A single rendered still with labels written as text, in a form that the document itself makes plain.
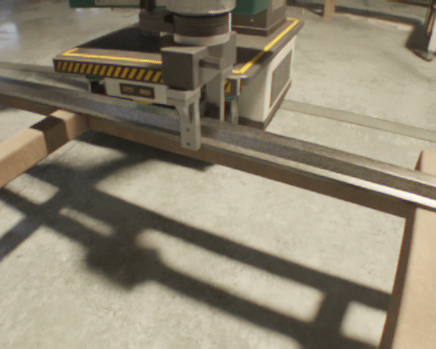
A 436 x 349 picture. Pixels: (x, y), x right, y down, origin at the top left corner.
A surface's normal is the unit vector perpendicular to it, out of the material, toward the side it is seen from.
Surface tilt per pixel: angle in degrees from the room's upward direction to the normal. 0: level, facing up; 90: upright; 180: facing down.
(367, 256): 0
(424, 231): 0
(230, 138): 75
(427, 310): 0
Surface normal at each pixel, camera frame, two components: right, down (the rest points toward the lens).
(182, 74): -0.45, 0.53
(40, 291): 0.00, -0.81
